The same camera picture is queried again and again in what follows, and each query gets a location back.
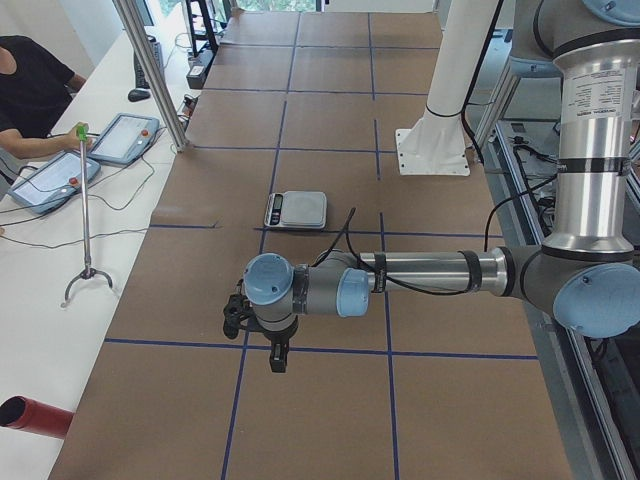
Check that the silver digital kitchen scale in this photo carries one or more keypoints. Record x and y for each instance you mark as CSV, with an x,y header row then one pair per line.
x,y
296,210

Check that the teach pendant tablet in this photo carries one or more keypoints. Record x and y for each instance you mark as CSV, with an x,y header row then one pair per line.
x,y
51,185
125,139

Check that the red cylinder tube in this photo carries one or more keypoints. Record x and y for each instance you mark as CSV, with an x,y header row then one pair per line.
x,y
28,415

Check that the aluminium frame post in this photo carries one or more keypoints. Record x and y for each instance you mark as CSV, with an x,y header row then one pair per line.
x,y
136,32

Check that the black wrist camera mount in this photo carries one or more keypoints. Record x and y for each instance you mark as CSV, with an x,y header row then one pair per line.
x,y
238,314

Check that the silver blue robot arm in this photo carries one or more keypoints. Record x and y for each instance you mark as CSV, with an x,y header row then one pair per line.
x,y
581,275

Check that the green handled reacher grabber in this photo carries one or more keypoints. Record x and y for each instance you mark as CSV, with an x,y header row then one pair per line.
x,y
88,271

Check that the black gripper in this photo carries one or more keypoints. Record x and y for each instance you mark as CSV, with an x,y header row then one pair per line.
x,y
274,336

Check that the black computer mouse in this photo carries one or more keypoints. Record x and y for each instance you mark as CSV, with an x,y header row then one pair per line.
x,y
137,95

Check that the person in black shirt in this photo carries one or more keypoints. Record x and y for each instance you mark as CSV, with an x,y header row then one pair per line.
x,y
36,90

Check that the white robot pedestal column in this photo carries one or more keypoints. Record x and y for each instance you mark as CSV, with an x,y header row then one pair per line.
x,y
435,145

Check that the far teach pendant tablet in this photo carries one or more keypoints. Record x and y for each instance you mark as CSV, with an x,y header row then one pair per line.
x,y
125,139

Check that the black keyboard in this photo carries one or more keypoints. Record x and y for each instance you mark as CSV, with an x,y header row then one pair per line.
x,y
139,74

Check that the near teach pendant tablet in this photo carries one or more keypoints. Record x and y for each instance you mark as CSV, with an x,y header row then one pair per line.
x,y
51,185

